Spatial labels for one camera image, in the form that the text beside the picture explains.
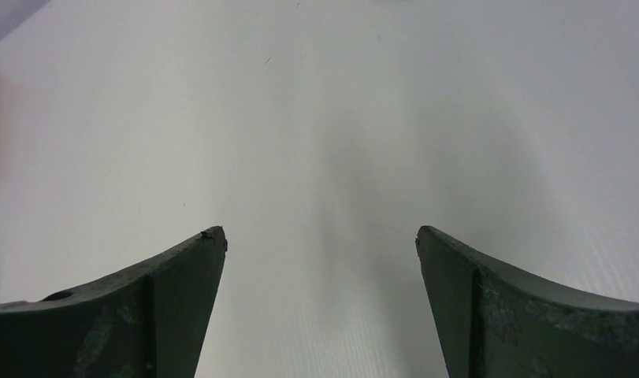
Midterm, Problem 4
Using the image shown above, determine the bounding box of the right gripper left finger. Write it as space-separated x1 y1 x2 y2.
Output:
0 226 228 377

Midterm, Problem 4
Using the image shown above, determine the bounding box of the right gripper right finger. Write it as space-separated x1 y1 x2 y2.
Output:
415 226 639 377

